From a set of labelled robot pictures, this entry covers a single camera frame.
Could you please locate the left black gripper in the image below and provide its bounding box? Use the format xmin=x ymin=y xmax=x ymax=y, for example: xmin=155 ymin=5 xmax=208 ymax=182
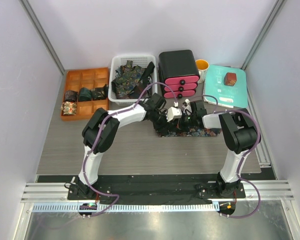
xmin=150 ymin=110 xmax=174 ymax=135

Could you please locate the navy floral silk tie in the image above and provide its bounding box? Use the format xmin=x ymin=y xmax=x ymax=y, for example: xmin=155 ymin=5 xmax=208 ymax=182
xmin=155 ymin=126 xmax=222 ymax=137

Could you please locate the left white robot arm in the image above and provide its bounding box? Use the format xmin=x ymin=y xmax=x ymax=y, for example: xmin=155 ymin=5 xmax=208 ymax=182
xmin=77 ymin=93 xmax=182 ymax=200

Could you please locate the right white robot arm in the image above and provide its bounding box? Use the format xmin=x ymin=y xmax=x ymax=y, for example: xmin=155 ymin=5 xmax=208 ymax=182
xmin=179 ymin=99 xmax=261 ymax=198

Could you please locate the dark red patterned tie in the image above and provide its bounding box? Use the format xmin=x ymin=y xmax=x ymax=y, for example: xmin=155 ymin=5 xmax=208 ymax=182
xmin=130 ymin=83 xmax=151 ymax=99

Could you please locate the teal book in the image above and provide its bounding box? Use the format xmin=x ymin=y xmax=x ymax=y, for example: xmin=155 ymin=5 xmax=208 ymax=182
xmin=203 ymin=64 xmax=248 ymax=108

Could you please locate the black tie in basket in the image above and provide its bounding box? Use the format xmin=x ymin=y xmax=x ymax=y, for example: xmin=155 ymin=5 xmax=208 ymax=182
xmin=140 ymin=61 xmax=155 ymax=81

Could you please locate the black pink drawer organizer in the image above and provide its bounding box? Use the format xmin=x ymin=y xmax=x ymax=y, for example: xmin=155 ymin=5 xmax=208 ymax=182
xmin=158 ymin=49 xmax=200 ymax=99

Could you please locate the red brown small box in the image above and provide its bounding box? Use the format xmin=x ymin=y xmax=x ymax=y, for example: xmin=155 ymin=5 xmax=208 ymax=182
xmin=223 ymin=72 xmax=237 ymax=87

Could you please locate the white mug yellow inside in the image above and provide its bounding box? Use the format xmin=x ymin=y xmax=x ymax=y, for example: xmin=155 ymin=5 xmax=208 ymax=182
xmin=195 ymin=59 xmax=210 ymax=84

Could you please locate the green paisley tie in basket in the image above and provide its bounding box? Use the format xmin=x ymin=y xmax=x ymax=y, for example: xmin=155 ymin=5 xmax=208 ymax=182
xmin=111 ymin=60 xmax=145 ymax=99

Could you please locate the rolled black dotted tie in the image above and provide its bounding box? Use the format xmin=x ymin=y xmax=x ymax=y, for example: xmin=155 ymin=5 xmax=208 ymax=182
xmin=90 ymin=84 xmax=109 ymax=101

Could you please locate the rolled dark green tie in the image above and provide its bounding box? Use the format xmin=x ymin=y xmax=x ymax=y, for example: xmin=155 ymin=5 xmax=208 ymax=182
xmin=78 ymin=87 xmax=92 ymax=102

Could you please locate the orange wooden divided tray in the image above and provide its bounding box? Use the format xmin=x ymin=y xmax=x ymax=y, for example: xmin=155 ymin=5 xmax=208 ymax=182
xmin=60 ymin=67 xmax=109 ymax=121

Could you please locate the rolled cream floral tie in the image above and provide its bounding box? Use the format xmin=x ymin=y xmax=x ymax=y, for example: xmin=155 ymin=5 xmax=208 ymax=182
xmin=61 ymin=101 xmax=77 ymax=116

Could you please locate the rolled brown patterned tie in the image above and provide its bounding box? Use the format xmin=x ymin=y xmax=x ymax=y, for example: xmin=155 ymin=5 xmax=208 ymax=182
xmin=64 ymin=90 xmax=78 ymax=103

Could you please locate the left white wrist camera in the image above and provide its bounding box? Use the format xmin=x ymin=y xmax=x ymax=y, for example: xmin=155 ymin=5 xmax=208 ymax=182
xmin=166 ymin=106 xmax=183 ymax=122

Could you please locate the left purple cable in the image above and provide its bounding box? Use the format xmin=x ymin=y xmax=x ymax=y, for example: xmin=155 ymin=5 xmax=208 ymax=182
xmin=63 ymin=82 xmax=180 ymax=218

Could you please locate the purple cable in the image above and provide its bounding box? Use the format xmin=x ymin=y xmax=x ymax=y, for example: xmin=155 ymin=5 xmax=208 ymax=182
xmin=202 ymin=94 xmax=262 ymax=218
xmin=63 ymin=82 xmax=180 ymax=218

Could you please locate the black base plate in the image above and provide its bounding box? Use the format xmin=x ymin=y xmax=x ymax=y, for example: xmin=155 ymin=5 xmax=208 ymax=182
xmin=64 ymin=174 xmax=246 ymax=206

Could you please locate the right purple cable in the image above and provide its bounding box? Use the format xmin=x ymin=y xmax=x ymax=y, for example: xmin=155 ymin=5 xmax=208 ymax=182
xmin=202 ymin=94 xmax=262 ymax=218

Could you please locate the white slotted cable duct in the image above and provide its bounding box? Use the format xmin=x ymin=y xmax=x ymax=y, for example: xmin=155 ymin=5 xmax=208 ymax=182
xmin=32 ymin=202 xmax=220 ymax=213

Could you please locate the aluminium frame rail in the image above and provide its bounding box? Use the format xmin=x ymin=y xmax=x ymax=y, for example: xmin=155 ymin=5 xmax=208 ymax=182
xmin=21 ymin=180 xmax=295 ymax=203

